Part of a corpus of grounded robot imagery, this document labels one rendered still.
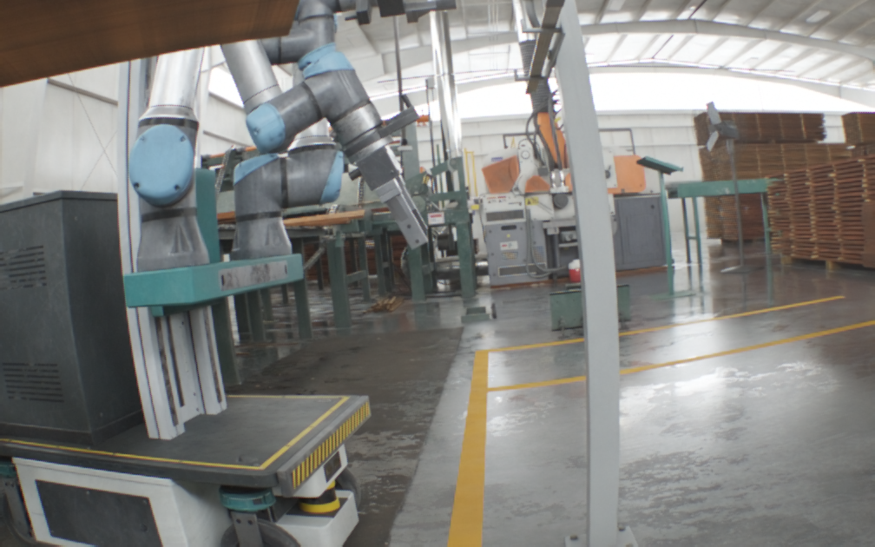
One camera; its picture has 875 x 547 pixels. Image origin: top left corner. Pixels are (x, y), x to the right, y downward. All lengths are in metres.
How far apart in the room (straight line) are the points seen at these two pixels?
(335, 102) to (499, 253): 8.53
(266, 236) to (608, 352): 0.77
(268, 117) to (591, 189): 0.59
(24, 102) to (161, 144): 10.04
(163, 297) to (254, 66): 0.43
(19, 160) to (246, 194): 9.41
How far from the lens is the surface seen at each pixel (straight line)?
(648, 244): 10.22
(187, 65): 1.19
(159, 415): 1.49
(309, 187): 1.73
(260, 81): 1.31
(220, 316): 4.08
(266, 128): 1.17
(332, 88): 1.19
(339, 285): 6.71
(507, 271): 9.67
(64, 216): 1.47
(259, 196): 1.73
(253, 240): 1.71
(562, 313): 4.88
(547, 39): 1.33
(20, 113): 11.15
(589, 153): 1.40
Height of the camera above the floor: 0.68
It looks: 1 degrees down
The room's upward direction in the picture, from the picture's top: 5 degrees counter-clockwise
